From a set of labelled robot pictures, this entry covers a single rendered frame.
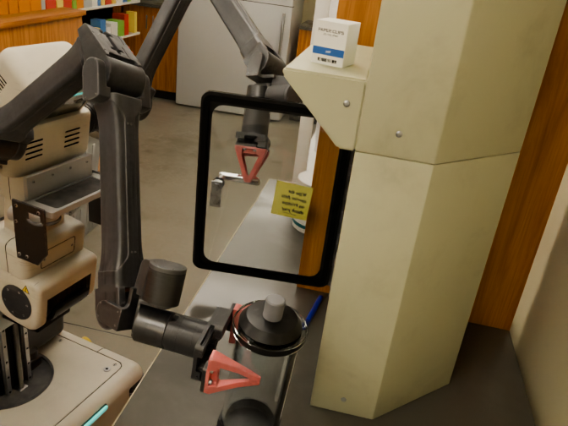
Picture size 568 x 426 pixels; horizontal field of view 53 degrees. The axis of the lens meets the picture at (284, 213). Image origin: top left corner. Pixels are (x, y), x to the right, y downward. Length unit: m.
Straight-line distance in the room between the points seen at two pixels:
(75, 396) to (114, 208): 1.17
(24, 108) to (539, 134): 0.98
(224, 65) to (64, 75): 4.94
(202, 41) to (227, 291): 4.86
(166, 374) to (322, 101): 0.57
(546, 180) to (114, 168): 0.82
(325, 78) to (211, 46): 5.23
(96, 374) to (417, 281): 1.41
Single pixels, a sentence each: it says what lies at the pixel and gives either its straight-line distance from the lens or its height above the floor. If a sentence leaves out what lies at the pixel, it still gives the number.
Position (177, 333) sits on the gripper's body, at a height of 1.13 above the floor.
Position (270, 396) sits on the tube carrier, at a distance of 0.86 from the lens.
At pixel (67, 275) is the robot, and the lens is 1.65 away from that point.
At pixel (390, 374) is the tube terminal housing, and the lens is 1.00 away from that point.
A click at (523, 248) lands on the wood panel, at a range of 1.29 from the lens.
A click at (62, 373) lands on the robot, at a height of 0.28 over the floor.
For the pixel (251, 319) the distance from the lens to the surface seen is 0.80.
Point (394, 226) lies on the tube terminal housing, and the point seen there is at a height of 1.31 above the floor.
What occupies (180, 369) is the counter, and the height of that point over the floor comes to 0.94.
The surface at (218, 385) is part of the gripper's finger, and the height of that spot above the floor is 1.09.
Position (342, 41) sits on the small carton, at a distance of 0.83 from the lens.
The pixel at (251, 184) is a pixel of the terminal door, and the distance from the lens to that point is 1.17.
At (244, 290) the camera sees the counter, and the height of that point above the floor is 0.94.
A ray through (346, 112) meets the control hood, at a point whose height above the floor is 1.46.
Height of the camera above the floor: 1.66
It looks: 25 degrees down
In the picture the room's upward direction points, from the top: 7 degrees clockwise
